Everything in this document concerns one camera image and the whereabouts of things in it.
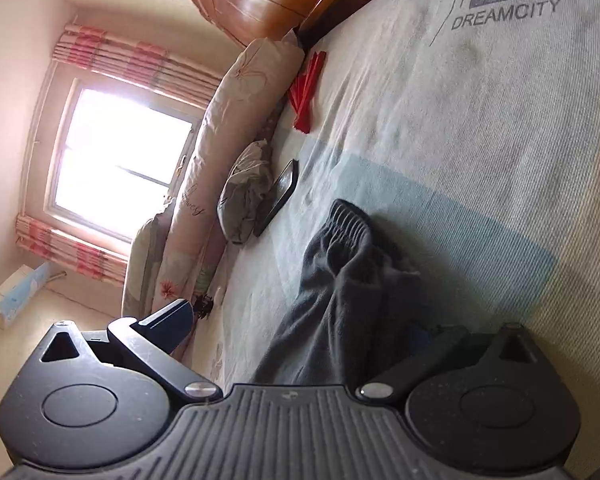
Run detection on bright window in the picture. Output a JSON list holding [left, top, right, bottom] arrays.
[[45, 77, 203, 233]]

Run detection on black smartphone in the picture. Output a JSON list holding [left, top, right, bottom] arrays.
[[253, 159, 300, 237]]

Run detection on pink floral quilt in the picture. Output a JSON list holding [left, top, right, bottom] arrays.
[[121, 37, 306, 391]]

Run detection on dark grey pants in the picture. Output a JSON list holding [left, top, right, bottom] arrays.
[[250, 199, 481, 391]]

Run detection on blue white carton box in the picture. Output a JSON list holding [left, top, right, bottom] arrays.
[[0, 261, 53, 331]]

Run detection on grey green pillow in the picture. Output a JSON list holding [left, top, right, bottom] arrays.
[[130, 215, 164, 306]]

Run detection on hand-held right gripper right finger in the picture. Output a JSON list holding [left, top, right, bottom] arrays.
[[357, 322, 538, 406]]

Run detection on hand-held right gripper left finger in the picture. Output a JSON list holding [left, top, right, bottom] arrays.
[[40, 298, 223, 406]]

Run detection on light grey garment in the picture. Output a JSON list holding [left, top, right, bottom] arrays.
[[217, 140, 276, 245]]

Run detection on red strip bundle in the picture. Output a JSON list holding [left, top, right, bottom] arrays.
[[287, 51, 326, 133]]

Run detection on pink striped curtain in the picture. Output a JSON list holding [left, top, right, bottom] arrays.
[[15, 214, 131, 288], [55, 25, 221, 106]]

